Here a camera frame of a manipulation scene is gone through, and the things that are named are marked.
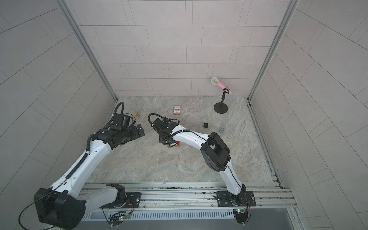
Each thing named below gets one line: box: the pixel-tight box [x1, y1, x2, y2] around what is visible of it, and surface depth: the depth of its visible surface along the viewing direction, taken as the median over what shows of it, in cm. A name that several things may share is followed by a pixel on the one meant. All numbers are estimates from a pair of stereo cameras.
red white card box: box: [173, 105, 181, 115], surface depth 110 cm
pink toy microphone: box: [210, 76, 233, 95], surface depth 95 cm
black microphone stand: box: [213, 88, 230, 115], surface depth 111 cm
